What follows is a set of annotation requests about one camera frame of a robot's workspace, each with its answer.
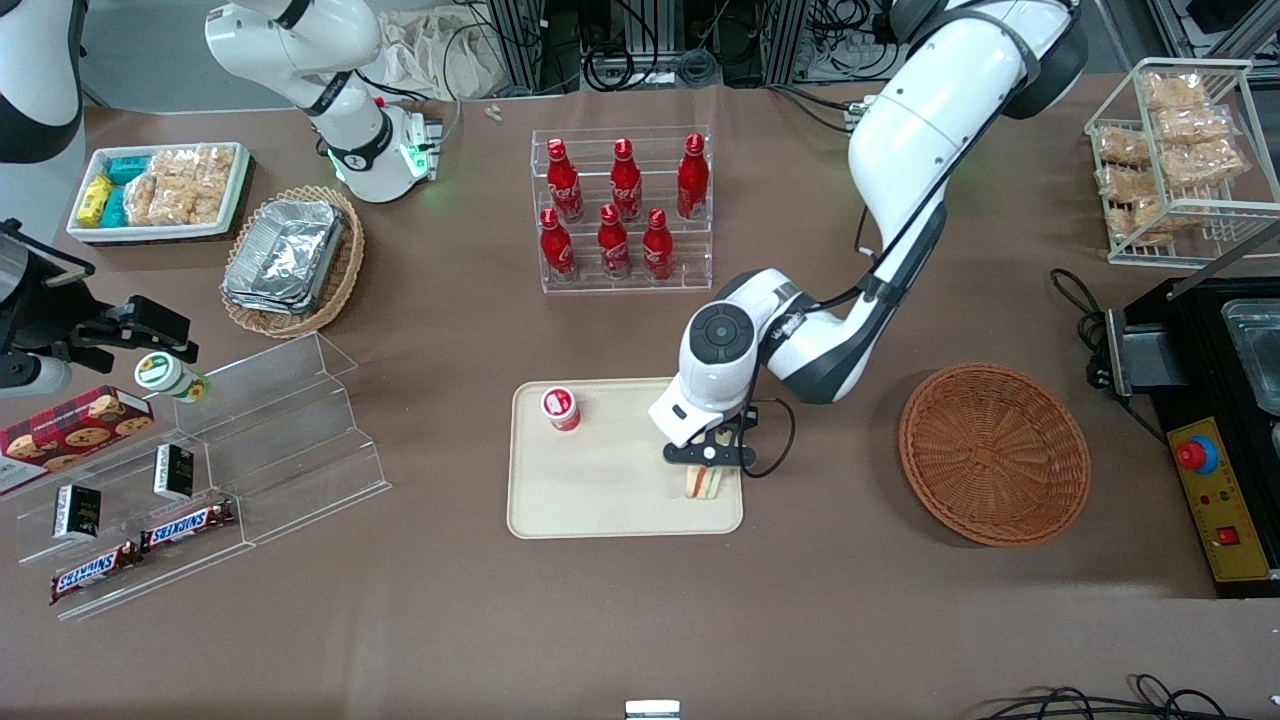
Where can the small black box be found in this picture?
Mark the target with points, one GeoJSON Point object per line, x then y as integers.
{"type": "Point", "coordinates": [174, 472]}
{"type": "Point", "coordinates": [77, 512]}

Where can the red white-lidded cup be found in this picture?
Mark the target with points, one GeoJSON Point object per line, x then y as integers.
{"type": "Point", "coordinates": [561, 408]}

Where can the aluminium frame rack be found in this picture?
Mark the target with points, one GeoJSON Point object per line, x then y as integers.
{"type": "Point", "coordinates": [525, 40]}

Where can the white rectangular snack tray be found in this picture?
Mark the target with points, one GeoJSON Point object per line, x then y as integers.
{"type": "Point", "coordinates": [150, 233]}

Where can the black appliance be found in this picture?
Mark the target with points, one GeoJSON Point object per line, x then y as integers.
{"type": "Point", "coordinates": [1200, 350]}

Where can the clear-wrapped rice cracker pack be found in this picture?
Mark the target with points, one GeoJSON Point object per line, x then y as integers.
{"type": "Point", "coordinates": [215, 163]}
{"type": "Point", "coordinates": [172, 203]}
{"type": "Point", "coordinates": [207, 202]}
{"type": "Point", "coordinates": [142, 200]}
{"type": "Point", "coordinates": [175, 163]}

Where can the red cola bottle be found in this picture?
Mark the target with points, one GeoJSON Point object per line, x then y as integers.
{"type": "Point", "coordinates": [692, 180]}
{"type": "Point", "coordinates": [657, 250]}
{"type": "Point", "coordinates": [564, 185]}
{"type": "Point", "coordinates": [556, 250]}
{"type": "Point", "coordinates": [613, 248]}
{"type": "Point", "coordinates": [626, 185]}

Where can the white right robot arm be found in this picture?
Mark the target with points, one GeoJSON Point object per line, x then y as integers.
{"type": "Point", "coordinates": [300, 50]}

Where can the silver white object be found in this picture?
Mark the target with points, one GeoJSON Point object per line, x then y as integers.
{"type": "Point", "coordinates": [652, 710]}

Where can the yellow emergency stop box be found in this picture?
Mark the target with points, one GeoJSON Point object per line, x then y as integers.
{"type": "Point", "coordinates": [1222, 500]}

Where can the beige cloth bag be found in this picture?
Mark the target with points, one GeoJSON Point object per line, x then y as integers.
{"type": "Point", "coordinates": [430, 55]}

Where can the red plaid cookie box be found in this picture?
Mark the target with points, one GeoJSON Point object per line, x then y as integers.
{"type": "Point", "coordinates": [70, 435]}

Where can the brown round wicker basket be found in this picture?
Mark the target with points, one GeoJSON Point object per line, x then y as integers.
{"type": "Point", "coordinates": [995, 455]}

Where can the stacked aluminium foil trays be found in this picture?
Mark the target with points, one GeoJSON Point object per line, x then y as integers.
{"type": "Point", "coordinates": [285, 255]}

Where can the tan oval wicker basket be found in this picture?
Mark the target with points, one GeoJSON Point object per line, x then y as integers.
{"type": "Point", "coordinates": [340, 280]}

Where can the triangular sandwich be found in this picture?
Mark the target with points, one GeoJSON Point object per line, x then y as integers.
{"type": "Point", "coordinates": [703, 483]}

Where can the green-lidded white cup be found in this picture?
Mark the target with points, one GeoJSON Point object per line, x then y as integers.
{"type": "Point", "coordinates": [165, 375]}

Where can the Snickers chocolate bar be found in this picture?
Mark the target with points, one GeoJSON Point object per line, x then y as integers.
{"type": "Point", "coordinates": [188, 526]}
{"type": "Point", "coordinates": [95, 573]}

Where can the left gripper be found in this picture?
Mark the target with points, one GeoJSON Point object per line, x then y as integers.
{"type": "Point", "coordinates": [730, 422]}

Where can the clear acrylic bottle rack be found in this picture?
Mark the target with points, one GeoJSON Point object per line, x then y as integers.
{"type": "Point", "coordinates": [690, 255]}

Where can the beige plastic tray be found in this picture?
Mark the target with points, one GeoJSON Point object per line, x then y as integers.
{"type": "Point", "coordinates": [600, 480]}

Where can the yellow snack packet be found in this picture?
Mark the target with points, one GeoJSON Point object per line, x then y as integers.
{"type": "Point", "coordinates": [94, 198]}

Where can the clear acrylic stepped shelf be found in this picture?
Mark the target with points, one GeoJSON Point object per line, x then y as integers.
{"type": "Point", "coordinates": [300, 440]}

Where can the brown fried snack pack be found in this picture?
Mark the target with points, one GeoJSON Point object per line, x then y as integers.
{"type": "Point", "coordinates": [1200, 162]}
{"type": "Point", "coordinates": [1192, 126]}
{"type": "Point", "coordinates": [1135, 218]}
{"type": "Point", "coordinates": [1125, 182]}
{"type": "Point", "coordinates": [1175, 92]}
{"type": "Point", "coordinates": [1122, 146]}

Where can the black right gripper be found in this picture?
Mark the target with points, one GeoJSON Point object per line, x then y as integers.
{"type": "Point", "coordinates": [52, 315]}

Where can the teal snack packet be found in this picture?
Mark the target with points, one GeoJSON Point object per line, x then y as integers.
{"type": "Point", "coordinates": [116, 207]}
{"type": "Point", "coordinates": [128, 169]}

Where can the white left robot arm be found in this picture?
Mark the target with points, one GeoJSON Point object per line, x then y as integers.
{"type": "Point", "coordinates": [900, 150]}

